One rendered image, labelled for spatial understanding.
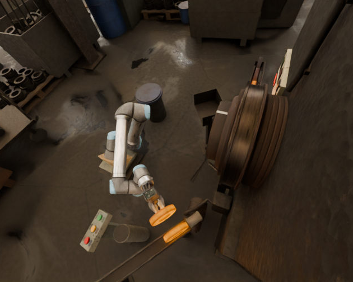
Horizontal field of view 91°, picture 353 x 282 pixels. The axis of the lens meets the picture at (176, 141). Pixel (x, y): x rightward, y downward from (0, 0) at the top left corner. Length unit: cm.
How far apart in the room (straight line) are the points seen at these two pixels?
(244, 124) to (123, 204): 165
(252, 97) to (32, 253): 241
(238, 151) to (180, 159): 143
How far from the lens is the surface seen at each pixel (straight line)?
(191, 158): 199
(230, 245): 96
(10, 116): 319
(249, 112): 63
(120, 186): 120
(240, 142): 61
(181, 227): 106
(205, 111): 157
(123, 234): 142
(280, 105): 71
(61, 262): 230
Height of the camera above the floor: 182
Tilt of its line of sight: 60 degrees down
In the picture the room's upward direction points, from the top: 17 degrees counter-clockwise
